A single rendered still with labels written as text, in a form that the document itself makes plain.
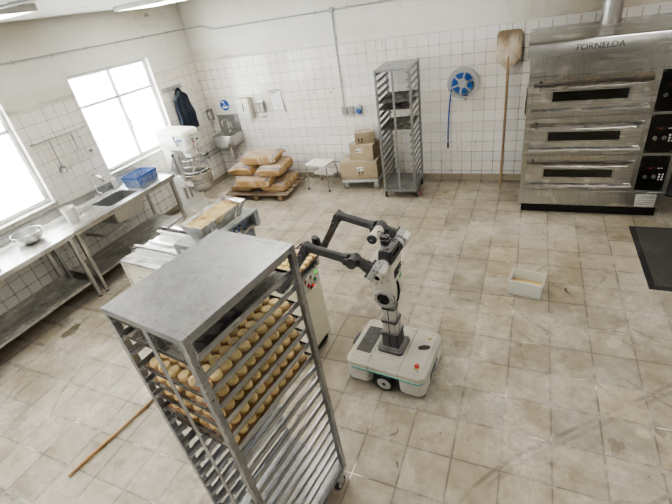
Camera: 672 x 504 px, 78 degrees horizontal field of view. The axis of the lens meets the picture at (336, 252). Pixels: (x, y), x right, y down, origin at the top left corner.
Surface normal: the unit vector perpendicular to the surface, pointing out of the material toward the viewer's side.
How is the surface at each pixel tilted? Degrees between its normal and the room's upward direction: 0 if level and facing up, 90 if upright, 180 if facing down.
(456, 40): 90
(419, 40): 90
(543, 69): 90
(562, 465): 0
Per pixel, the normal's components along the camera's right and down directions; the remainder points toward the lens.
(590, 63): -0.38, 0.54
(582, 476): -0.14, -0.84
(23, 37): 0.91, 0.08
